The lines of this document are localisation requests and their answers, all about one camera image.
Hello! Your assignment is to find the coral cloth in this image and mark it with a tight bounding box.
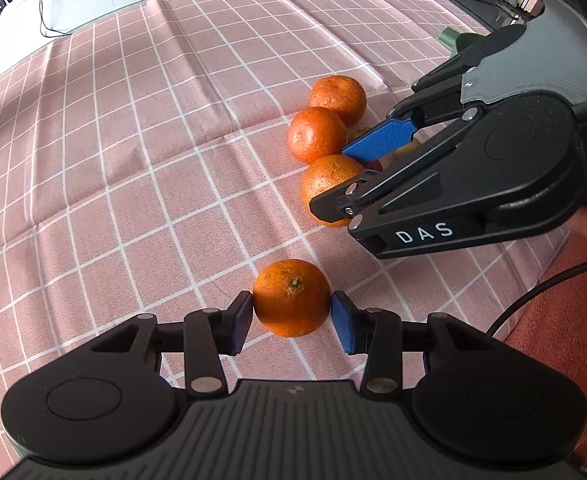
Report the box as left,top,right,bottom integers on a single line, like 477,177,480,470
502,227,587,466

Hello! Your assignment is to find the green bottle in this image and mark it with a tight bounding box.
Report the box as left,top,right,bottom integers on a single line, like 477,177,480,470
440,26,490,55

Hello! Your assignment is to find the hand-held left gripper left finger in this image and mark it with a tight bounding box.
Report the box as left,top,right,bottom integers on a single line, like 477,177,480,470
88,290,254,396

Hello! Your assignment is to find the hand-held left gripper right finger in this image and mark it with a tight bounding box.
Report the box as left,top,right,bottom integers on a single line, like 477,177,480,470
330,290,497,397

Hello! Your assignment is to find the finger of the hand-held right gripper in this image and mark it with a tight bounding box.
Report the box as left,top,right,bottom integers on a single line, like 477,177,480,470
308,105,497,261
342,24,528,162

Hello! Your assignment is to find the thin black cable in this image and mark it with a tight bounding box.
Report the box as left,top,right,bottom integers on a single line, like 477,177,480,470
38,0,75,39

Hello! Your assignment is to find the pink checked tablecloth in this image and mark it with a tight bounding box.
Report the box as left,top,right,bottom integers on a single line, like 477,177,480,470
0,0,574,461

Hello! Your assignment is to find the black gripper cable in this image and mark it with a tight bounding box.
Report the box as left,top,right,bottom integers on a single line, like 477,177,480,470
488,255,587,342

